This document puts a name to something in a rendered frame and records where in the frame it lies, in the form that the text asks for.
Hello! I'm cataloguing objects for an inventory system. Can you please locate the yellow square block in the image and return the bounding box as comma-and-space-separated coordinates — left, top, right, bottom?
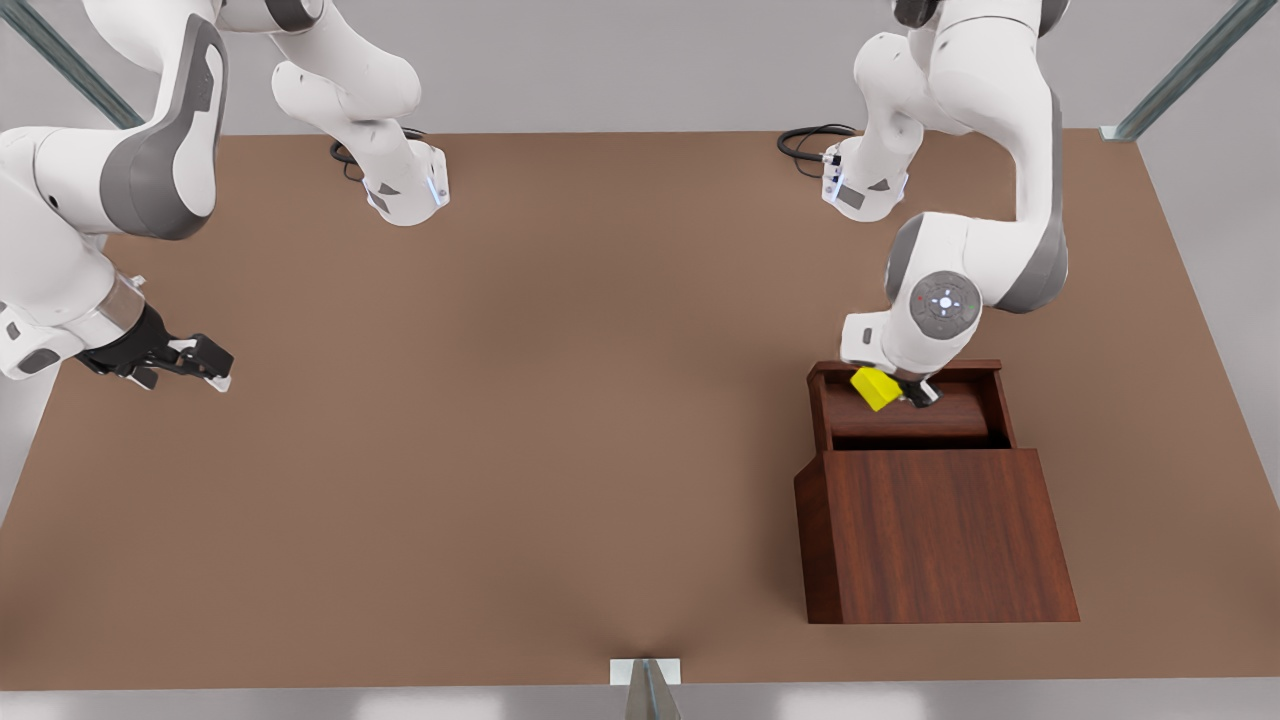
849, 366, 903, 414

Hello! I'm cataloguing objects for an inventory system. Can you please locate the silver frame post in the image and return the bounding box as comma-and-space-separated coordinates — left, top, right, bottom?
1099, 0, 1280, 143
609, 657, 684, 720
0, 0, 147, 132

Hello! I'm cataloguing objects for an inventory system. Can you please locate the dark wooden drawer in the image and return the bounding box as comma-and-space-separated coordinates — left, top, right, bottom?
806, 359, 1018, 453

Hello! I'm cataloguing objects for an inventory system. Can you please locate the black cable loop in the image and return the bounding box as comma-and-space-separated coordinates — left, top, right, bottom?
329, 127, 429, 187
776, 123, 861, 182

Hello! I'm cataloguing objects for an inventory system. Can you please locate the dark wooden cabinet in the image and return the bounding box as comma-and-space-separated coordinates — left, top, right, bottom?
794, 447, 1082, 626

